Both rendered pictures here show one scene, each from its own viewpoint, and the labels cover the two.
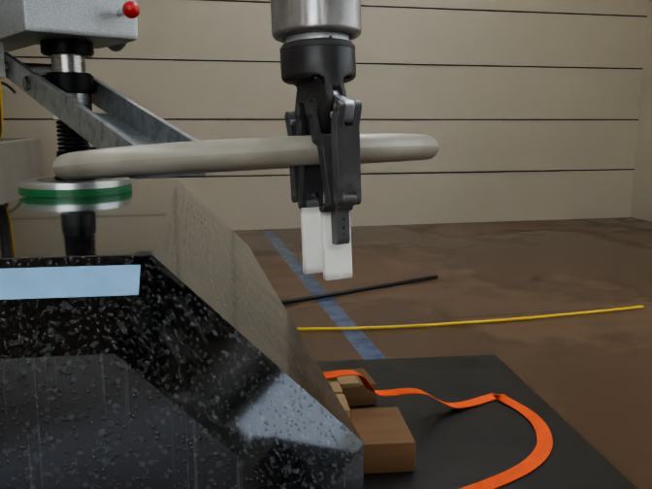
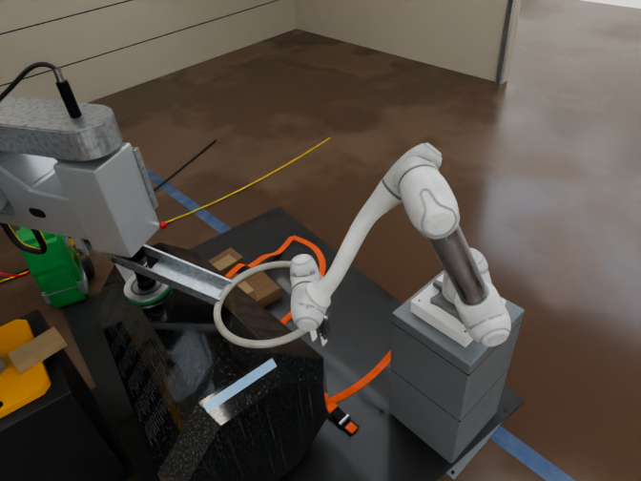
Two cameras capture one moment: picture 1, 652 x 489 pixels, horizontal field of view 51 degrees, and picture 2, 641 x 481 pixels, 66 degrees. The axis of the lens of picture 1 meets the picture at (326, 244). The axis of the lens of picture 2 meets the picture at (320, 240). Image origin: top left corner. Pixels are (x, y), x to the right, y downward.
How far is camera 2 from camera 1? 1.62 m
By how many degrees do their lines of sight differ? 38
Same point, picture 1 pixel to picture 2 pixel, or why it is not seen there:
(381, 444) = (268, 295)
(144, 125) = (188, 268)
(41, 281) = (253, 376)
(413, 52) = not seen: outside the picture
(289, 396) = (308, 361)
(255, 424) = (306, 373)
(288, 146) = not seen: hidden behind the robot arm
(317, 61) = not seen: hidden behind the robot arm
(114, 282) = (269, 365)
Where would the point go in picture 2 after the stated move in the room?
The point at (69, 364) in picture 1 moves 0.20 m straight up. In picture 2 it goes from (272, 390) to (264, 360)
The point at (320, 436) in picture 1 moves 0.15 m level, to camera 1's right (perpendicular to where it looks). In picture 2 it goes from (316, 364) to (345, 348)
